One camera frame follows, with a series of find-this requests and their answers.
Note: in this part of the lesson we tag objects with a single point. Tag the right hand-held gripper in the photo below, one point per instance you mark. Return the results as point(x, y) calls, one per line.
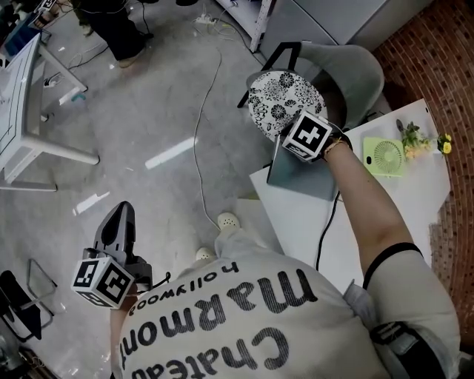
point(307, 135)

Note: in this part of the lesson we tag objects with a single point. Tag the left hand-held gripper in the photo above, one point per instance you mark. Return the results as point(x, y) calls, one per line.
point(107, 281)

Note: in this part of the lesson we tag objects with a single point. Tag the white grey-cover notebook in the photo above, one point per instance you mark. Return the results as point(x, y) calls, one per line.
point(300, 177)

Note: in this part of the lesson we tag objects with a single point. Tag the person's left forearm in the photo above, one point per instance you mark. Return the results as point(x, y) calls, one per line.
point(120, 329)

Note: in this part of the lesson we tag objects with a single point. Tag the person's right forearm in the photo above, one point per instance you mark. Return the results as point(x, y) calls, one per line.
point(366, 207)

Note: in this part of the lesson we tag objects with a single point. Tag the black-white floral cushion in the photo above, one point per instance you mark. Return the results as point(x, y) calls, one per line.
point(281, 96)

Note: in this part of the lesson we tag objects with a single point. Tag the grey shell chair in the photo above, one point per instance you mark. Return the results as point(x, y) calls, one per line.
point(348, 70)

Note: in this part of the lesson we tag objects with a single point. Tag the green desk fan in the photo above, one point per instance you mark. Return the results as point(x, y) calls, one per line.
point(383, 155)

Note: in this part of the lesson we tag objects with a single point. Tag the person's left cream clog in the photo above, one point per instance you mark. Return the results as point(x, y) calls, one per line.
point(204, 254)

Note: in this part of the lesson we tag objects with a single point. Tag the person's cream clog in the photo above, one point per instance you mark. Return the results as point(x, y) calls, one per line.
point(204, 254)
point(228, 221)

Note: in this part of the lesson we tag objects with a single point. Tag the peach flower bouquet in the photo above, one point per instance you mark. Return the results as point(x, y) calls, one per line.
point(414, 140)

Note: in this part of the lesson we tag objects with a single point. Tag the person's right cream clog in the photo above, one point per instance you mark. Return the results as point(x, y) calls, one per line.
point(228, 221)

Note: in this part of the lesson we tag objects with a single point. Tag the grey refrigerator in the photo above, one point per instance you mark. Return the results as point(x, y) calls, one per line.
point(326, 18)

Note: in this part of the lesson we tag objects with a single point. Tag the white metal shelving unit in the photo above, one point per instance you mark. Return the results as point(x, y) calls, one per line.
point(261, 26)

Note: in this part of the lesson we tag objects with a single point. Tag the person's light trousers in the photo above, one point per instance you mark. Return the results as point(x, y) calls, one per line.
point(237, 242)

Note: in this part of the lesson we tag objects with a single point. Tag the yellow flower white pot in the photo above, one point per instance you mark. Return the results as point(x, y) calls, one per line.
point(445, 145)

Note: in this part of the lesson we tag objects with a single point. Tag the cream printed t-shirt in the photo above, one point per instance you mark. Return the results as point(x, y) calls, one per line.
point(240, 325)

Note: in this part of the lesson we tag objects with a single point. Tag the white power strip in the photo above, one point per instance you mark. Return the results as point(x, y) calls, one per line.
point(52, 80)
point(203, 19)

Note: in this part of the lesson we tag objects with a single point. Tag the white long-leg table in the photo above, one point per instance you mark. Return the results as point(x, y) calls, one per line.
point(22, 111)

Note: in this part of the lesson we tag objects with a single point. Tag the black metal-frame chair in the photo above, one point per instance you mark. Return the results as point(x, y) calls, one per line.
point(18, 307)

